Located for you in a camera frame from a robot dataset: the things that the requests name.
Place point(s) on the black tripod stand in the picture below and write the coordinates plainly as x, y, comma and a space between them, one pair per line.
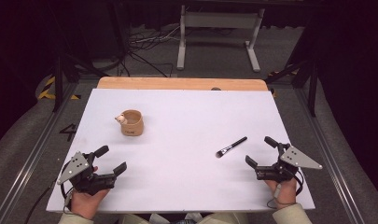
58, 81
312, 87

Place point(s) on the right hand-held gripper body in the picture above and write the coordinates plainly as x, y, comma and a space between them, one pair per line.
278, 172

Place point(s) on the aluminium floor rail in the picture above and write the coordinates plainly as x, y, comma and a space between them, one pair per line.
329, 158
28, 161

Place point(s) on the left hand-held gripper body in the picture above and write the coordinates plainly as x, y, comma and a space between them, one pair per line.
81, 174

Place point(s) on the black tape floor mark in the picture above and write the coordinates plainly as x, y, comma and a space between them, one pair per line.
69, 132

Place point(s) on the black makeup brush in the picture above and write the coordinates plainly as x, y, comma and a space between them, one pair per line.
232, 146

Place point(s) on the white table board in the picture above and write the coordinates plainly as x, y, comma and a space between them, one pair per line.
183, 177

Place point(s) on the white metal stand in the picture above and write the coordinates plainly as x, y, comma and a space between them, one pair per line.
221, 19

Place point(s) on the yellow black hazard tape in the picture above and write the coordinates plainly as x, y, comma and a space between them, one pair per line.
46, 90

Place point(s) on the person's left hand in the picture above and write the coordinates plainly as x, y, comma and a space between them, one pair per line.
85, 203

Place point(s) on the person's body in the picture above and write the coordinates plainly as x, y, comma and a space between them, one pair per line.
183, 219

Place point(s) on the wooden table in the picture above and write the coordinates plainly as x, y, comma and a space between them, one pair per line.
177, 83

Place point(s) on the beige cup with bear figure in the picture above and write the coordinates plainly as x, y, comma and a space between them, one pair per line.
134, 126

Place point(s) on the person's right hand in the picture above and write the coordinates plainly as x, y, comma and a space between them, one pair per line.
284, 193

